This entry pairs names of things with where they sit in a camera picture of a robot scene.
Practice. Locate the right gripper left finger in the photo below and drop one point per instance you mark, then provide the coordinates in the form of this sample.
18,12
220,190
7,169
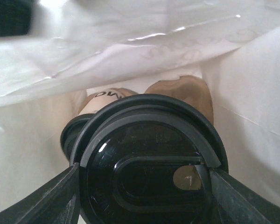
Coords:
56,202

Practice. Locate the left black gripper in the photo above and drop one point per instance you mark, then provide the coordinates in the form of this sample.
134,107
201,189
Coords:
15,17

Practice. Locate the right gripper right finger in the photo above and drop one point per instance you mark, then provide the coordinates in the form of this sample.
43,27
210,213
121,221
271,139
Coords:
239,204

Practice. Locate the white paper coffee cup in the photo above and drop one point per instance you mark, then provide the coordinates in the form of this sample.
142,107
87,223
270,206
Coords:
96,101

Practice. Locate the cardboard cup carrier tray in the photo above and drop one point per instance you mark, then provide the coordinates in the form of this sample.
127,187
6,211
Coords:
189,89

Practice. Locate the cream bear paper bag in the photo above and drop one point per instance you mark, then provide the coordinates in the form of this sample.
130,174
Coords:
78,47

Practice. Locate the black plastic cup lid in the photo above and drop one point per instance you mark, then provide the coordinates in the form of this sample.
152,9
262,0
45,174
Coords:
71,132

